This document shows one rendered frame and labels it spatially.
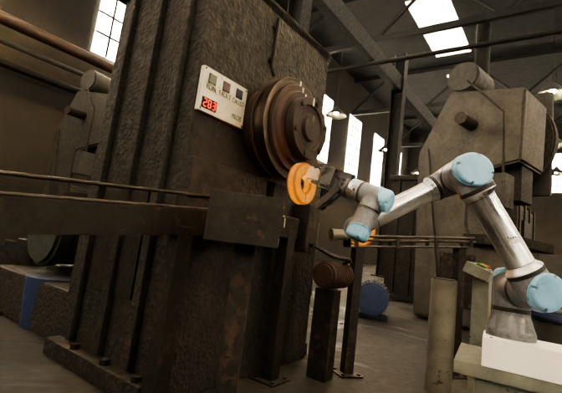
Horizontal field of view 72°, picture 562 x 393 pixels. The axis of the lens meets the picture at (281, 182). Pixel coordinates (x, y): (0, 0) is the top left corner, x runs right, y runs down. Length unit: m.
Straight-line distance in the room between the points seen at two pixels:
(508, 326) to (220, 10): 1.58
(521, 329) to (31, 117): 7.26
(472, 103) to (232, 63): 3.12
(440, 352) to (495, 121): 2.69
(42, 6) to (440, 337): 7.62
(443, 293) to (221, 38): 1.53
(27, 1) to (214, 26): 6.54
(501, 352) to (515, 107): 3.08
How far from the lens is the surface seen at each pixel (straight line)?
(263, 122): 1.62
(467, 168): 1.37
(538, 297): 1.42
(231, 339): 1.23
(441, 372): 2.11
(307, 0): 7.26
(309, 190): 1.48
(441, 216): 4.27
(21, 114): 7.63
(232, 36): 1.79
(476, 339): 2.10
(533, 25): 14.13
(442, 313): 2.06
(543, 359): 1.47
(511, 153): 4.13
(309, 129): 1.73
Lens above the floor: 0.61
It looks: 8 degrees up
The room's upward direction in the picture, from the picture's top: 7 degrees clockwise
